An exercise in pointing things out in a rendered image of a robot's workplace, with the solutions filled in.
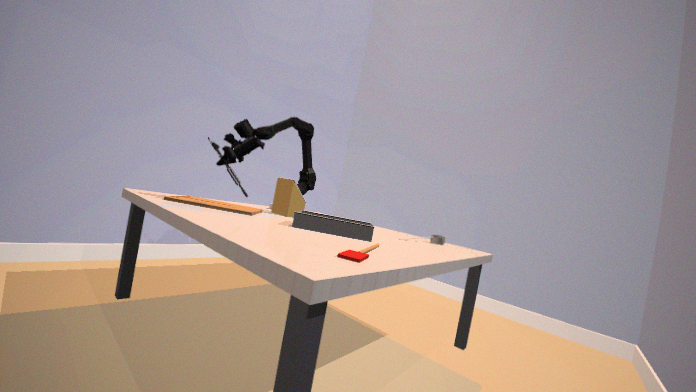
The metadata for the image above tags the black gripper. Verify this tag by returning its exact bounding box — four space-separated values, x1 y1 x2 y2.
216 140 251 165

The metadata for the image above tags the red spatula with wooden handle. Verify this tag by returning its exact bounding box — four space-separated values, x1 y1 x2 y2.
337 244 380 263

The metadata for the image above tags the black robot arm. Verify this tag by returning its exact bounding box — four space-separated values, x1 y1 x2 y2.
223 117 316 195

